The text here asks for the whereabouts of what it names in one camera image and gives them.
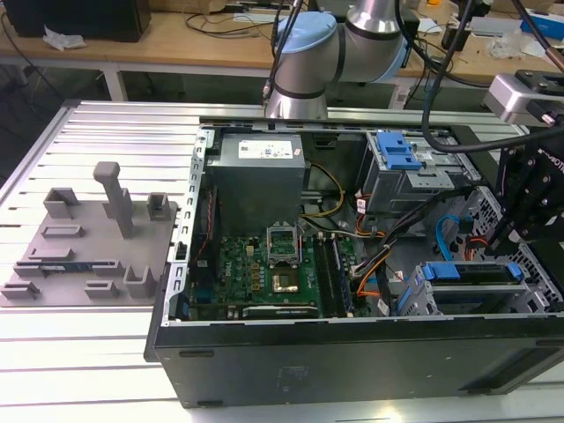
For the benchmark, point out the hard disk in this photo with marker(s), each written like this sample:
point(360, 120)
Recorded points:
point(440, 269)

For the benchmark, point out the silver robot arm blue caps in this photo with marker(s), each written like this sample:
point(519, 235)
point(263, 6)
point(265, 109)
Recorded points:
point(365, 53)

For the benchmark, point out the metal disk bay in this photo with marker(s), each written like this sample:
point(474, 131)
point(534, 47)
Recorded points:
point(423, 299)

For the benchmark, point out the metal drive cage blue latch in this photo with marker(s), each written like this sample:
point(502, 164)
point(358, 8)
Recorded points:
point(396, 189)

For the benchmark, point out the crumpled clear plastic wrap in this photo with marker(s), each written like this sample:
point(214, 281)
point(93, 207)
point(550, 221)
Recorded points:
point(506, 46)

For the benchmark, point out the blue cardboard box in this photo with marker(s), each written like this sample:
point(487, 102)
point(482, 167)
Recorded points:
point(551, 24)

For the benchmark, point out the small black box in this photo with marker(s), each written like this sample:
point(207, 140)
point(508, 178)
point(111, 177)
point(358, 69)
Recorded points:
point(454, 37)

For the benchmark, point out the installed RAM stick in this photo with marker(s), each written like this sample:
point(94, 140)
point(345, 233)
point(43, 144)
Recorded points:
point(341, 282)

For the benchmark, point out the metal locking lever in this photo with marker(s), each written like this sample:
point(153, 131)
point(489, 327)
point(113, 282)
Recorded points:
point(301, 241)

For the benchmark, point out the CPU socket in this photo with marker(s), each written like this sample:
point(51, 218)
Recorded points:
point(285, 283)

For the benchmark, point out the black graphics card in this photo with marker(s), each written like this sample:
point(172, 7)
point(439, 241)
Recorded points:
point(282, 312)

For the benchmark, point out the grey power supply unit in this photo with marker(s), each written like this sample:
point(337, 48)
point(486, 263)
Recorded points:
point(255, 185)

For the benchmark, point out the black PC case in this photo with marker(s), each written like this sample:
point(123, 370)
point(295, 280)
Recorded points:
point(308, 365)

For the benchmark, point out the green motherboard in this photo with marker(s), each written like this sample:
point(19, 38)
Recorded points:
point(247, 264)

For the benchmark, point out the wooden desk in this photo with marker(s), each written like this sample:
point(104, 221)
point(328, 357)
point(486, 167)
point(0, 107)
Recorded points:
point(176, 44)

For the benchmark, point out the grey parts rack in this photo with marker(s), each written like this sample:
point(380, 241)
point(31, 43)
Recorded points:
point(97, 247)

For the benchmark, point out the large black box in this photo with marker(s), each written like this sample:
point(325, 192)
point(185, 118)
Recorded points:
point(79, 17)

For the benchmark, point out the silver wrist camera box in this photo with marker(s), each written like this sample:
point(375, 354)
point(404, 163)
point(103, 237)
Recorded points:
point(506, 99)

